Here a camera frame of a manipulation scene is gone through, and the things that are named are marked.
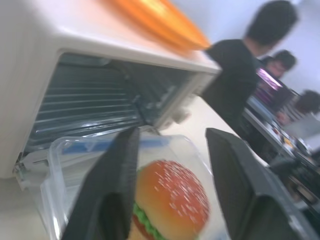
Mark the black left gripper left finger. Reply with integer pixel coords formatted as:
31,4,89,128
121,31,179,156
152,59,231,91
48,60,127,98
61,126,141,240

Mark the person in black shirt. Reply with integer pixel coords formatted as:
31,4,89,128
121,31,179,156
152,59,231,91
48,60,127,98
201,0,300,141

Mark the toy hamburger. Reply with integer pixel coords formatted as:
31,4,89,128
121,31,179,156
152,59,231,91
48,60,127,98
127,160,211,240

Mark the orange plate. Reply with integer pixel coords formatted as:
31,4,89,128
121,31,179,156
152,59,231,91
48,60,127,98
98,0,211,52

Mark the clear plastic food container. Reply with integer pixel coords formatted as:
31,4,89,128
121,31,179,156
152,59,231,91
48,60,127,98
36,134,232,240

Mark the white toaster oven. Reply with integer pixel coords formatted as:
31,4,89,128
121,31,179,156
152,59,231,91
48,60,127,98
0,0,221,193

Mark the person with glasses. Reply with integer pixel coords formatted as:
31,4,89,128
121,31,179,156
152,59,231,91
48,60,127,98
262,49,298,81

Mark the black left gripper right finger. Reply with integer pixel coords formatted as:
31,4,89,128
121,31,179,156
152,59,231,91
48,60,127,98
204,127,320,240

